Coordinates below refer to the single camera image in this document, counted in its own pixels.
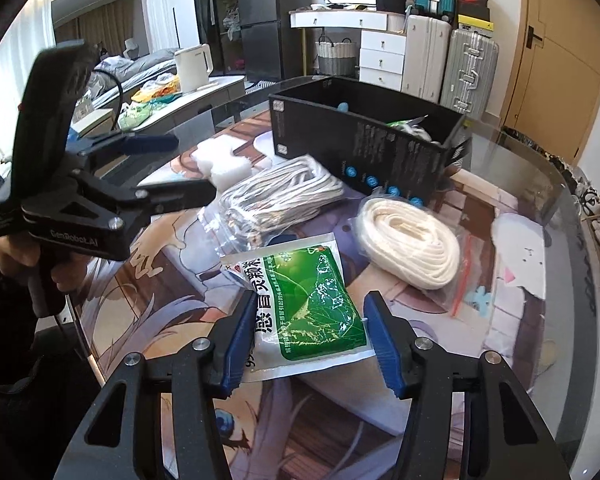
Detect green white packet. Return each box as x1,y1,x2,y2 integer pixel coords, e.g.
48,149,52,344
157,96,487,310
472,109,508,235
221,233,375,382

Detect left hand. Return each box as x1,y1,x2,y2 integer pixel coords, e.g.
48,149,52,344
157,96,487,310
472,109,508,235
0,234,91,292

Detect white foam block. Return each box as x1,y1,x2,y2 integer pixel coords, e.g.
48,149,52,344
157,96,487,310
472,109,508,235
190,134,252,194

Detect white electric kettle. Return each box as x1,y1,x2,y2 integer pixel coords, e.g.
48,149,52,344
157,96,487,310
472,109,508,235
174,44,214,93

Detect black storage box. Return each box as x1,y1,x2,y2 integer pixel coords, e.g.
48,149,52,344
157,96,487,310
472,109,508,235
270,77,471,203

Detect black refrigerator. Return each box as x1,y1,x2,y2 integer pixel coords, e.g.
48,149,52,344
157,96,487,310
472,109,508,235
238,0,312,81

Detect woven laundry basket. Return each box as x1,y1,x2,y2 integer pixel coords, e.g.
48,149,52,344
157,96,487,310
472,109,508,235
315,34,358,77

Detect white drawer desk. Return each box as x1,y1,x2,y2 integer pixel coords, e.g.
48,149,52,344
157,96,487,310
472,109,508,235
289,9,406,91

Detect silver suitcase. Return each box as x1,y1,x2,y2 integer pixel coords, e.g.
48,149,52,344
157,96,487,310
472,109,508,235
439,29,500,120

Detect white suitcase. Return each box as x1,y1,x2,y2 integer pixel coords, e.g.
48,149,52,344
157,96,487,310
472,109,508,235
402,15,452,103

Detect wooden door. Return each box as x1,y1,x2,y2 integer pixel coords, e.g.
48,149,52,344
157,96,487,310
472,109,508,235
503,0,600,162

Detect stacked shoe boxes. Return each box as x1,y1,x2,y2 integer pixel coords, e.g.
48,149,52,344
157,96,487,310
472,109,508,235
456,0,494,37

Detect bagged cream rope coil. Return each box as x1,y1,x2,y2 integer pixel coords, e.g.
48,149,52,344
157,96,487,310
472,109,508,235
349,190,474,319

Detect bagged grey white cord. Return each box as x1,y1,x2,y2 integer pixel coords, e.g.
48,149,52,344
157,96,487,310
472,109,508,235
197,154,347,258

